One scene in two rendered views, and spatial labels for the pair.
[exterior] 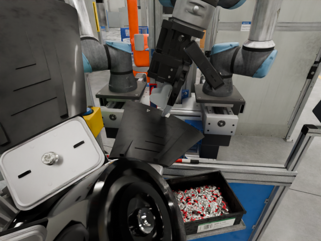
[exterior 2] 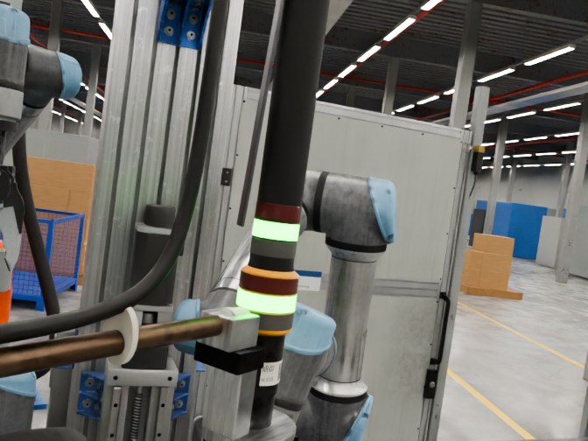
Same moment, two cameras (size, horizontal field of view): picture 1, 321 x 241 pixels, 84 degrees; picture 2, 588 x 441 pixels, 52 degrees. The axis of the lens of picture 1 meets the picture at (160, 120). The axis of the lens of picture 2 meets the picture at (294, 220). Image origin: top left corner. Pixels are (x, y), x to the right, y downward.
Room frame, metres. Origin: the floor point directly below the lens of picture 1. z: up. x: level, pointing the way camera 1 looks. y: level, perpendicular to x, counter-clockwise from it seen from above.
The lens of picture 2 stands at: (-0.21, 0.24, 1.64)
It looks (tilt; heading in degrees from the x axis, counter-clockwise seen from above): 3 degrees down; 333
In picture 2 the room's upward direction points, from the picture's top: 8 degrees clockwise
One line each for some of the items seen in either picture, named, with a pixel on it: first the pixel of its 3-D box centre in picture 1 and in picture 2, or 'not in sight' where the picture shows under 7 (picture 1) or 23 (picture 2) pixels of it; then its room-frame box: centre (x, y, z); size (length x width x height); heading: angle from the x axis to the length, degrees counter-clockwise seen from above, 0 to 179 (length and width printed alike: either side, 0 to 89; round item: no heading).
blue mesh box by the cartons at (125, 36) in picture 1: (139, 40); not in sight; (7.49, 0.83, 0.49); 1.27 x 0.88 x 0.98; 162
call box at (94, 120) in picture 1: (77, 123); not in sight; (0.57, 0.32, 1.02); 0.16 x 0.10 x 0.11; 85
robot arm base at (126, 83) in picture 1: (122, 78); not in sight; (0.92, 0.20, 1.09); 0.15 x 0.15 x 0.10
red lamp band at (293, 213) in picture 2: not in sight; (278, 212); (0.19, 0.05, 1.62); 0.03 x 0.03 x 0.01
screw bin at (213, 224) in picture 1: (199, 201); not in sight; (0.37, -0.13, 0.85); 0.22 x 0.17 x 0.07; 101
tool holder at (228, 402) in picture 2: not in sight; (248, 374); (0.18, 0.06, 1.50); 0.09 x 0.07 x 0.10; 120
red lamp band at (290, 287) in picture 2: not in sight; (269, 281); (0.19, 0.05, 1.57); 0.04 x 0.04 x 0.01
